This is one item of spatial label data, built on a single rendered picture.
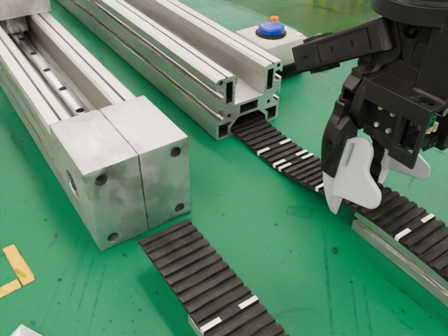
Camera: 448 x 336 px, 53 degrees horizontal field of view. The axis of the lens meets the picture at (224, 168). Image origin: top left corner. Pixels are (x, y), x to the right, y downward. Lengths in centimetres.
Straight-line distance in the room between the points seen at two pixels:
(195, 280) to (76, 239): 15
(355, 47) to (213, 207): 22
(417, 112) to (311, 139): 25
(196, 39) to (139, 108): 26
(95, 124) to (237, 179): 17
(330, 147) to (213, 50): 31
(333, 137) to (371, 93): 5
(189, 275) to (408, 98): 22
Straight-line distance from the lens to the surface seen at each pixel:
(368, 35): 38
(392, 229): 43
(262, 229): 46
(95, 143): 42
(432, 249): 43
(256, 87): 59
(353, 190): 42
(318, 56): 42
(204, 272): 38
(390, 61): 38
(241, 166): 53
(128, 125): 44
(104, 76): 55
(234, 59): 62
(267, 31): 70
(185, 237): 41
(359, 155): 41
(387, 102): 37
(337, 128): 39
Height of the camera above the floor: 111
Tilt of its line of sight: 39 degrees down
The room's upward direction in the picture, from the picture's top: 1 degrees clockwise
